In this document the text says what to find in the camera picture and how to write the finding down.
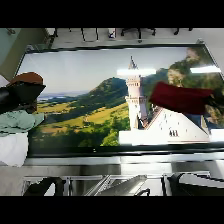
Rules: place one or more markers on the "white garment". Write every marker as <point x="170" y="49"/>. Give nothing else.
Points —
<point x="13" y="150"/>

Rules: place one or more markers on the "orange-brown garment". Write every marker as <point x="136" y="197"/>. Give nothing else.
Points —
<point x="26" y="78"/>

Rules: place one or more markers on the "black office chair base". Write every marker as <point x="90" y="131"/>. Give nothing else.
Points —
<point x="182" y="30"/>
<point x="138" y="31"/>

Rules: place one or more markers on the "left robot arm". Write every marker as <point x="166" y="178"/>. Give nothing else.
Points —
<point x="43" y="187"/>

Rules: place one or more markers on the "dark red garment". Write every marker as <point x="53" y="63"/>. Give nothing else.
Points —
<point x="180" y="97"/>

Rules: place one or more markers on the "silver frame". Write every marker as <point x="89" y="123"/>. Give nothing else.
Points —
<point x="110" y="166"/>

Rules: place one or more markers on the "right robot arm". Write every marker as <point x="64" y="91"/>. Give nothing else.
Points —
<point x="186" y="188"/>

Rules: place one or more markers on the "pale green garment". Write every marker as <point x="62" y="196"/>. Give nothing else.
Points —
<point x="18" y="121"/>

